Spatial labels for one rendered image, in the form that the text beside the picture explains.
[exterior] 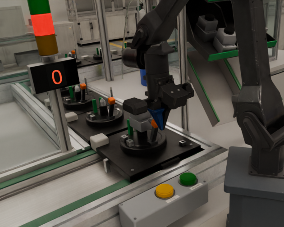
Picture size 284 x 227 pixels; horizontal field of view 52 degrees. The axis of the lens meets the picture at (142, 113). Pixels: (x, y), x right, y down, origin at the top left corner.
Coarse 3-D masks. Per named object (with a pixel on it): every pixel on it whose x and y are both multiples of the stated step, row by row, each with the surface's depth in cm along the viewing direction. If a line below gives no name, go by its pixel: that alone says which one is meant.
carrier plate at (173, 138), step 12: (120, 132) 96; (168, 132) 93; (108, 144) 89; (168, 144) 86; (192, 144) 85; (108, 156) 82; (120, 156) 82; (132, 156) 81; (144, 156) 81; (156, 156) 80; (168, 156) 80; (180, 156) 80; (120, 168) 76; (132, 168) 76; (144, 168) 75; (156, 168) 77; (132, 180) 73
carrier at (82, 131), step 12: (96, 108) 109; (108, 108) 112; (120, 108) 117; (72, 120) 109; (84, 120) 108; (96, 120) 103; (108, 120) 101; (120, 120) 104; (84, 132) 98; (96, 132) 98; (108, 132) 97
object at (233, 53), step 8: (192, 0) 101; (200, 0) 101; (192, 8) 103; (200, 8) 102; (208, 8) 98; (216, 8) 94; (192, 16) 103; (216, 16) 95; (176, 24) 95; (192, 24) 98; (224, 24) 93; (192, 32) 88; (192, 40) 88; (200, 40) 92; (200, 48) 86; (208, 48) 89; (208, 56) 83; (216, 56) 84; (224, 56) 85; (232, 56) 86
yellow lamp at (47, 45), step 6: (36, 36) 73; (42, 36) 73; (48, 36) 73; (54, 36) 75; (42, 42) 73; (48, 42) 74; (54, 42) 75; (42, 48) 74; (48, 48) 74; (54, 48) 75; (42, 54) 75; (48, 54) 74
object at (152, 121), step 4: (148, 120) 80; (152, 120) 78; (152, 124) 78; (156, 124) 77; (152, 128) 79; (156, 128) 79; (152, 132) 80; (156, 132) 80; (152, 136) 80; (152, 140) 81
